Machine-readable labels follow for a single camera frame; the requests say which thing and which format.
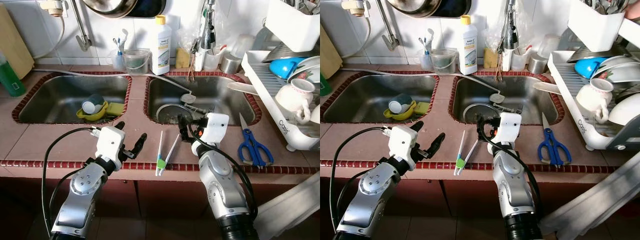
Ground white chopsticks green clip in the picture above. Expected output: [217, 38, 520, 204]
[155, 131, 181, 177]
[453, 131, 478, 177]

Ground blue rabbit mug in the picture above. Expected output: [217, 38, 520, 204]
[389, 94, 413, 115]
[81, 94, 106, 115]

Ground chrome kitchen faucet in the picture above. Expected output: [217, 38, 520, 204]
[502, 0, 521, 51]
[200, 0, 217, 51]

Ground steel sink basin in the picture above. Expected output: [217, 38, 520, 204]
[148, 76, 257, 125]
[19, 75, 130, 123]
[454, 76, 560, 125]
[325, 75, 436, 123]

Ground brown counter cabinet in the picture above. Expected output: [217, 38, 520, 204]
[320, 172, 640, 240]
[0, 172, 321, 240]

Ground white brush holder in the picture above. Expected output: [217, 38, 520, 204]
[501, 45, 530, 72]
[194, 45, 223, 72]

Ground yellow scouring pad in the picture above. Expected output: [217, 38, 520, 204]
[175, 47, 192, 69]
[482, 47, 499, 69]

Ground small steel cup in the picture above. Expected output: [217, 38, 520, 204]
[220, 52, 243, 75]
[527, 52, 550, 75]

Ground white dish rack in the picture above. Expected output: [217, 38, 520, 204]
[547, 50, 640, 152]
[241, 50, 321, 151]

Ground white detergent bottle yellow cap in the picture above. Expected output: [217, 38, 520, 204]
[458, 15, 479, 76]
[151, 15, 173, 76]

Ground clear plastic container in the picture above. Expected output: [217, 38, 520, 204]
[539, 34, 563, 58]
[232, 34, 256, 58]

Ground clear plastic bag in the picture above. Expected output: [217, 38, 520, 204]
[180, 10, 236, 56]
[487, 10, 536, 56]

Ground chrome filter tap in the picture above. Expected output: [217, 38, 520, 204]
[39, 0, 93, 52]
[345, 0, 400, 52]

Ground green dish soap bottle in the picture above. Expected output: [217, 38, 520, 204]
[0, 50, 27, 98]
[320, 70, 332, 97]

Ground white filter tube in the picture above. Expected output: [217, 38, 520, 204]
[32, 15, 66, 61]
[340, 15, 373, 61]

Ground blue plastic bowl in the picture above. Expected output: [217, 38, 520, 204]
[269, 56, 308, 81]
[574, 56, 612, 81]

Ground steel wok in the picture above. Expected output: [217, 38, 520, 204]
[387, 0, 443, 19]
[82, 0, 138, 19]

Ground white plate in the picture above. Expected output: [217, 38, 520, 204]
[287, 56, 321, 83]
[592, 55, 640, 83]

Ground black pan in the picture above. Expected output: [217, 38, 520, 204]
[431, 0, 472, 19]
[125, 0, 167, 19]

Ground white cutlery holder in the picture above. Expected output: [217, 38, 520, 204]
[264, 0, 321, 53]
[567, 0, 630, 52]

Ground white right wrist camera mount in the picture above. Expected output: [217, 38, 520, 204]
[192, 112, 230, 150]
[492, 112, 523, 150]

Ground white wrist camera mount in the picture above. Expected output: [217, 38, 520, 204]
[388, 125, 419, 171]
[192, 112, 230, 150]
[95, 126, 126, 171]
[492, 112, 523, 150]

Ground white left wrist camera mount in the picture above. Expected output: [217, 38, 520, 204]
[388, 125, 419, 171]
[95, 126, 126, 171]

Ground blue handled scissors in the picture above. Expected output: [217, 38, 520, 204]
[237, 112, 275, 168]
[537, 112, 572, 168]

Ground brown stringy brush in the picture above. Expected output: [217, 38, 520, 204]
[187, 50, 198, 83]
[495, 50, 505, 83]

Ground grey drain hose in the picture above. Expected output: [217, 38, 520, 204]
[32, 64, 193, 96]
[342, 64, 501, 96]

